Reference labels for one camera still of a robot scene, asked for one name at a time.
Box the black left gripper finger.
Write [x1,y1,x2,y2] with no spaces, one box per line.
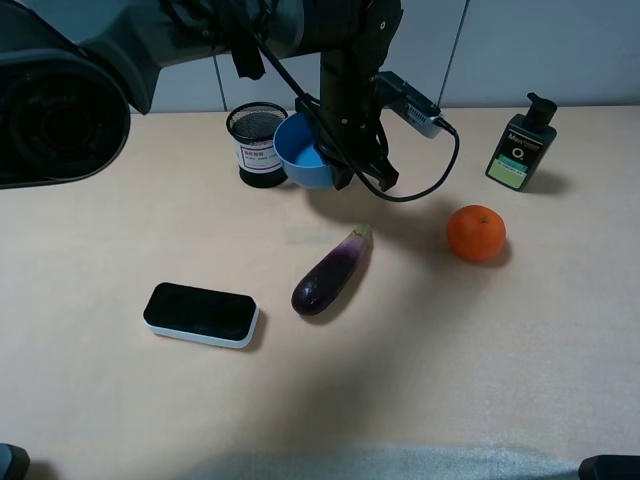
[359,159,399,191]
[329,162,354,190]

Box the orange mandarin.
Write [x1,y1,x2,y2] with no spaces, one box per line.
[446,205,507,263]

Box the dark left base corner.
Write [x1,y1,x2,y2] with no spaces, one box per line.
[0,443,31,480]

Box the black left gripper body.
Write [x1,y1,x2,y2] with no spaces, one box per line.
[302,44,395,173]

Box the dark base corner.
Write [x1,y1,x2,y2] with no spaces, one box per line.
[578,455,640,480]
[0,443,31,480]

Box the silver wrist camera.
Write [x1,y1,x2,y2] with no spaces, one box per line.
[375,71,442,139]

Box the blue plastic bowl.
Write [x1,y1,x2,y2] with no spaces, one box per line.
[273,113,333,189]

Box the black camera cable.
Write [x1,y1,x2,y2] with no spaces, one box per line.
[252,34,461,203]

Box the dark green pump bottle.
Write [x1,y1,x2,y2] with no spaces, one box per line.
[485,92,557,191]

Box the black white board eraser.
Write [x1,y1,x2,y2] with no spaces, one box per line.
[143,282,260,350]

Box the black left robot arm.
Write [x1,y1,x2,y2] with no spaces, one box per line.
[1,1,403,190]

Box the purple eggplant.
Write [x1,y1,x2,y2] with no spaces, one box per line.
[291,225,373,316]

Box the dark right base corner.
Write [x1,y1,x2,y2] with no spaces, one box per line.
[578,455,640,480]

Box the black mesh pen holder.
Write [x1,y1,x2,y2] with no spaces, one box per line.
[226,102,288,189]

